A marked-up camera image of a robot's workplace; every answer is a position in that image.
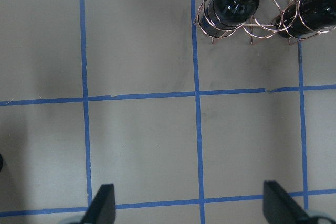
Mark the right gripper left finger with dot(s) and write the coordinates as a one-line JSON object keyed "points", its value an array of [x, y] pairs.
{"points": [[102, 209]]}

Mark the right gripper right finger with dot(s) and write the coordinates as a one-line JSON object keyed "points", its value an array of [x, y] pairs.
{"points": [[279, 206]]}

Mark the dark wine bottle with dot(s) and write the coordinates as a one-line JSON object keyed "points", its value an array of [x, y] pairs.
{"points": [[311, 16], [221, 16]]}

